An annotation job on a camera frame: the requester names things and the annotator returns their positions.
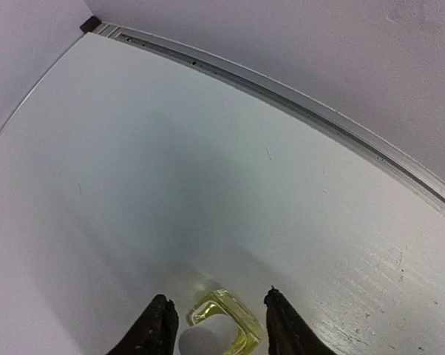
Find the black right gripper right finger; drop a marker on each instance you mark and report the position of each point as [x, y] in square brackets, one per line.
[287, 332]

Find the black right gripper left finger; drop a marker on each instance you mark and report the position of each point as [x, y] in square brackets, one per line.
[153, 333]

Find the white nail polish cap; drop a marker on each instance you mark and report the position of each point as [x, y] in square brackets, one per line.
[212, 336]

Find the yellow nail polish bottle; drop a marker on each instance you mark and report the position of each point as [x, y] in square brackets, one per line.
[222, 301]

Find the aluminium back table rail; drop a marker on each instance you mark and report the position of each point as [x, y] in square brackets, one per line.
[298, 105]

